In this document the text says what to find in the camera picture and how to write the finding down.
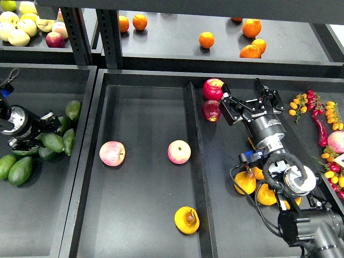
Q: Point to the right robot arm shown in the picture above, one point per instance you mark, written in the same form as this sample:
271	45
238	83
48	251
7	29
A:
310	216

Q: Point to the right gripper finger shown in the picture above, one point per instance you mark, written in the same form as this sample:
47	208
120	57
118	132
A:
232	108
269	100

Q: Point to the pink apple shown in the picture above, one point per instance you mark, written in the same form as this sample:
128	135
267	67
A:
179	152
112	153

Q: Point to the orange under top shelf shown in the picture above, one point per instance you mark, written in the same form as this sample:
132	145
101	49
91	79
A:
237	19

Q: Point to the dark avocado centre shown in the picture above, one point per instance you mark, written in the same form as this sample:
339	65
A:
46	153

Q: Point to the light green avocado edge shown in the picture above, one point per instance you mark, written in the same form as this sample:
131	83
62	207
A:
6	163

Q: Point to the black tray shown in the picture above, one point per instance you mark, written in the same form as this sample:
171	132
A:
33	215
128	210

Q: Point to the green avocado top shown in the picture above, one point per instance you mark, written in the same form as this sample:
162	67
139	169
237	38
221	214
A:
73	110

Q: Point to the red apple on shelf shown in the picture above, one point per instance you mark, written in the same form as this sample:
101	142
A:
55	40

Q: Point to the dark red apple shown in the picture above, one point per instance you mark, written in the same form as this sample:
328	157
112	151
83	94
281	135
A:
211	111

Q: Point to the pink apple left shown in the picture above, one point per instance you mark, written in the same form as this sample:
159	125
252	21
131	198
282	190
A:
112	153

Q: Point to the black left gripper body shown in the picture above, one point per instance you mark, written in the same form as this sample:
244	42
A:
28	126

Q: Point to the bright red apple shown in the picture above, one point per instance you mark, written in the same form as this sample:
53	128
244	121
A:
212	89

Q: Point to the green avocado by wall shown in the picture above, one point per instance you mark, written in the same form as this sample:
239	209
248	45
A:
68	141

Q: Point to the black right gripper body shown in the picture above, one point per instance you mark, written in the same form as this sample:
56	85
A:
262	125

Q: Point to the red cherry tomato bunch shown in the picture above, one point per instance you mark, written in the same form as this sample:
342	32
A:
314	103

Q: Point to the black centre tray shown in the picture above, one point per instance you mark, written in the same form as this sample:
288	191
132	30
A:
128	210

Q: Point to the black left tray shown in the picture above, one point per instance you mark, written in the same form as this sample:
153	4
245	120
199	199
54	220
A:
33	215

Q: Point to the large orange upper right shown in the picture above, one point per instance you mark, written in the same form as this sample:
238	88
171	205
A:
251	28

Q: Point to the dark avocado left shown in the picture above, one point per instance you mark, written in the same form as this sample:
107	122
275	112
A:
33	151

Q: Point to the yellow pear brown end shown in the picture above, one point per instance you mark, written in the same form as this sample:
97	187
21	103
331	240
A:
265	196

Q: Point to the pink apple centre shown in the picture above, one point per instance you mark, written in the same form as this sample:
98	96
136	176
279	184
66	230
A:
179	152

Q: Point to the dark green avocado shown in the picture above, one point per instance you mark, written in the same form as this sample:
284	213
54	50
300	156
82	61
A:
52	141

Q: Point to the orange upper left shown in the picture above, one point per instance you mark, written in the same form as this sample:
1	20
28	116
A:
140	22

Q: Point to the orange cherry tomato bunch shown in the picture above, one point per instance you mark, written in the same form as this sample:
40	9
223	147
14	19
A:
298	106

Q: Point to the orange front right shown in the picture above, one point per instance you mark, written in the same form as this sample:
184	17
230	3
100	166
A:
250	51

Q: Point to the orange right small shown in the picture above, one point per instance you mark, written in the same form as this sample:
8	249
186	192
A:
261	44

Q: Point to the red chili pepper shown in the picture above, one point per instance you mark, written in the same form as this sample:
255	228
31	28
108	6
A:
322	133

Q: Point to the orange centre shelf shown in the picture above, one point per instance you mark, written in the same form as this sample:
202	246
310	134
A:
206	39

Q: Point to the yellow cherry tomato bunch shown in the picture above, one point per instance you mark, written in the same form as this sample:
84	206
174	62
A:
333	116

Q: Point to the mixed cherry tomatoes lower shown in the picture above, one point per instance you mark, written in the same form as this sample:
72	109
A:
332	171

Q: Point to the yellow pear middle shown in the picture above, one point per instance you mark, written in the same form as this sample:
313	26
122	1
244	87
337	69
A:
258	173

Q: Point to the yellow pear with stem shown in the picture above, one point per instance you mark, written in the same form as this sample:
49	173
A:
251	143

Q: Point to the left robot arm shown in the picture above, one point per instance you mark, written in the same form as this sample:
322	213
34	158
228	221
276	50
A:
6	109

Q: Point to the orange at post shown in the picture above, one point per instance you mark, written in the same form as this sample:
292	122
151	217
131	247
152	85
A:
123	23

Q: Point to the yellow pear lower left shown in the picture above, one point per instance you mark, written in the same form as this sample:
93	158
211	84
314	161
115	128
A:
245	181

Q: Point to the green avocado bottom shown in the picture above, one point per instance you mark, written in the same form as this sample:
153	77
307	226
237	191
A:
21	171

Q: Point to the yellow pear brown spot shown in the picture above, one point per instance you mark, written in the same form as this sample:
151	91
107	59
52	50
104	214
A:
186	220

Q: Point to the pale yellow apple front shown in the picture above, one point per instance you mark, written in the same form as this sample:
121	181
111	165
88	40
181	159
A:
18	37

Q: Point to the pink apple right edge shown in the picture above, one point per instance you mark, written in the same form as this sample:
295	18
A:
335	141

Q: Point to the black shelf post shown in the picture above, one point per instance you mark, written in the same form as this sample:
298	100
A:
108	23

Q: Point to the green avocado upper middle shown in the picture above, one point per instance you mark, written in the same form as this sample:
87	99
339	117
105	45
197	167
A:
65	124

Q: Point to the green lime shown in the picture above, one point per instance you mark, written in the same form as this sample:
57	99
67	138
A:
8	5

